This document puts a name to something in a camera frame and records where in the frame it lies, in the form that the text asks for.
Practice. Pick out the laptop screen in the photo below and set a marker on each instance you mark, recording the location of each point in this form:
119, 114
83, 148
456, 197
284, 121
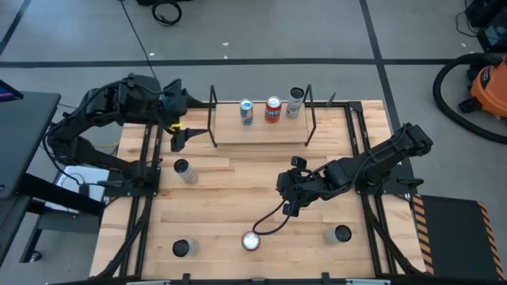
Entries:
8, 92

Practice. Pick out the black equipment case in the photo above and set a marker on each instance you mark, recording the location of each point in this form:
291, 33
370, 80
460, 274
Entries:
487, 23

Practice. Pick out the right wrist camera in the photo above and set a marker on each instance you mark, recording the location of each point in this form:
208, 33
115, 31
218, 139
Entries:
299, 162

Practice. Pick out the black desk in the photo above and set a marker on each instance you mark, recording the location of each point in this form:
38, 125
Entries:
24, 138

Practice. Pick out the black aluminium table frame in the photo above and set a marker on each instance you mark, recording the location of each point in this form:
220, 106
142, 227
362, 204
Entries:
136, 237

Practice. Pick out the white Celsius tropical can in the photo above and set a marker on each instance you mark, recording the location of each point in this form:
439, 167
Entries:
338, 234
186, 172

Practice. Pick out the orange shop vacuum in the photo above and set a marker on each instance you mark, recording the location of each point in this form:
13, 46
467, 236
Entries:
437, 99
491, 91

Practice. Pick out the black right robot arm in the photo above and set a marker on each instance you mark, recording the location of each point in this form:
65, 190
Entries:
380, 158

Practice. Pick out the blue silver Red Bull can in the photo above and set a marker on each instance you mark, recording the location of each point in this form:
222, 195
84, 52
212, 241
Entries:
246, 112

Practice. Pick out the black table clamp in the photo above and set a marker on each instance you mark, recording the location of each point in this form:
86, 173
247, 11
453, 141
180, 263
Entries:
325, 278
185, 278

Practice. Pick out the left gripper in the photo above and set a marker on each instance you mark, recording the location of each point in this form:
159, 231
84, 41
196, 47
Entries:
174, 105

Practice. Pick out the white device box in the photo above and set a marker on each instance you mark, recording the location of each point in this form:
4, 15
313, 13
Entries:
87, 176

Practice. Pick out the white Celsius Arctic can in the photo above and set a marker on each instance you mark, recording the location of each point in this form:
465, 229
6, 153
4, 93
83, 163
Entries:
294, 105
183, 248

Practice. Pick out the black hazard-striped floor mat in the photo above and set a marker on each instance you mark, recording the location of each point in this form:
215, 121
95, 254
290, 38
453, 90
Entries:
455, 237

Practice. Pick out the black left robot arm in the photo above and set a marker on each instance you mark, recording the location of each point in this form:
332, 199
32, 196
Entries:
103, 105

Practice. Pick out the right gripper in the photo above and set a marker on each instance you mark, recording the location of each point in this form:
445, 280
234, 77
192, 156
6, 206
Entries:
299, 186

